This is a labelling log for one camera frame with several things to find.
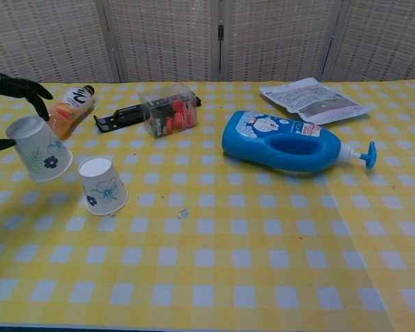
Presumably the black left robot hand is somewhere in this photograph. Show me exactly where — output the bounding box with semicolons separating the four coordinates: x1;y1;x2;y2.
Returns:
0;70;54;154

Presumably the white floral paper cup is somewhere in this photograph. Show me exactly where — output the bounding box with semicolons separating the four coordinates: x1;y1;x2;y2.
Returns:
77;156;129;217
5;116;73;183

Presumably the woven folding screen panel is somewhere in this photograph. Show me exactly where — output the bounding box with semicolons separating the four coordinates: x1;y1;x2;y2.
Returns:
216;0;347;82
0;0;117;87
102;0;222;83
323;0;415;82

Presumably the orange juice plastic bottle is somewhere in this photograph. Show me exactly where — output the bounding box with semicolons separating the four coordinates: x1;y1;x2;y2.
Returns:
47;84;96;141

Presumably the black clip tool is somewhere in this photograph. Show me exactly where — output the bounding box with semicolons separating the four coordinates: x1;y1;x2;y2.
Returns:
93;98;203;133

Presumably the clear box with red pieces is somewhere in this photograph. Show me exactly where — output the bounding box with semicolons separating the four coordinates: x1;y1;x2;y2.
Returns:
138;82;199;140

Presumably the blue pump detergent bottle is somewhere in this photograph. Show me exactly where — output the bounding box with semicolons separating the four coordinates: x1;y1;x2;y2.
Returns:
221;110;378;175

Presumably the yellow checked tablecloth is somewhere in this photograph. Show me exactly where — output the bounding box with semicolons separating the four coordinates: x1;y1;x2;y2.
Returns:
0;80;415;329

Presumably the flat printed plastic pouch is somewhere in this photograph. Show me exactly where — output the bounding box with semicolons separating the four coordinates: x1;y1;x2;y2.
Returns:
259;77;373;126

